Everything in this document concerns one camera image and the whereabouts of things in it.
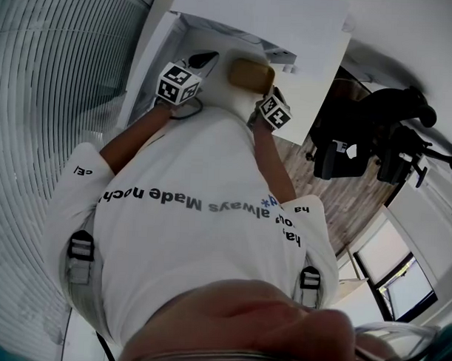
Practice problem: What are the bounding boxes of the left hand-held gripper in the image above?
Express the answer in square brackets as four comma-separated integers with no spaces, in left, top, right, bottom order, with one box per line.
[155,49,220,108]

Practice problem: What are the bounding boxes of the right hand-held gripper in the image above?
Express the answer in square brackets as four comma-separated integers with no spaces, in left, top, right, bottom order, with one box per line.
[247,84,294,134]

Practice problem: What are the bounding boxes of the brown cardboard box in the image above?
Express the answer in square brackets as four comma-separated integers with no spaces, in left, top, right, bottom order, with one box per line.
[227,56,278,96]

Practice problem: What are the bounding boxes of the person's left forearm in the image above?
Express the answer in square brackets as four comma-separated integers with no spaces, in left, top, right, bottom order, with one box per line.
[98,101,178,177]

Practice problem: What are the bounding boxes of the person's right forearm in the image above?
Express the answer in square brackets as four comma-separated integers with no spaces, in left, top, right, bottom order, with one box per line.
[249,123,301,201]

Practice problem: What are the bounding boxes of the black office chair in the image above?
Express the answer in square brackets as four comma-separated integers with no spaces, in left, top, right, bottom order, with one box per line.
[375,124,452,191]
[307,82,439,184]

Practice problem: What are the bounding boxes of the white window blinds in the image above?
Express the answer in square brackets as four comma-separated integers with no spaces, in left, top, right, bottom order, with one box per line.
[0,0,155,359]

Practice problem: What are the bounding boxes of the person's white printed T-shirt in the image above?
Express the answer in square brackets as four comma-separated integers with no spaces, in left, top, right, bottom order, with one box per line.
[38,101,346,360]

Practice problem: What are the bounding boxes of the black-framed window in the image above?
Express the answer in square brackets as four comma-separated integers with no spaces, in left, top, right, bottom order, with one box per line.
[350,217,442,325]

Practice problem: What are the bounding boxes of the person's head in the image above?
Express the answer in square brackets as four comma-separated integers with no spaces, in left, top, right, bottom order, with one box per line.
[121,274,403,361]

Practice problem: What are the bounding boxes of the clear eyeglasses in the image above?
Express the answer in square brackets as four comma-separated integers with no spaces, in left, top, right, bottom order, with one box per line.
[130,312,444,361]

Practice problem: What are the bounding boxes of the black cable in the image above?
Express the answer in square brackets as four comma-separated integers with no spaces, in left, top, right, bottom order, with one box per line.
[168,96,204,121]

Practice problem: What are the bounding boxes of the grey harness strap with buckle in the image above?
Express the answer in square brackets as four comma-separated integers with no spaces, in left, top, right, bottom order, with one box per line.
[294,265,324,310]
[57,229,110,331]

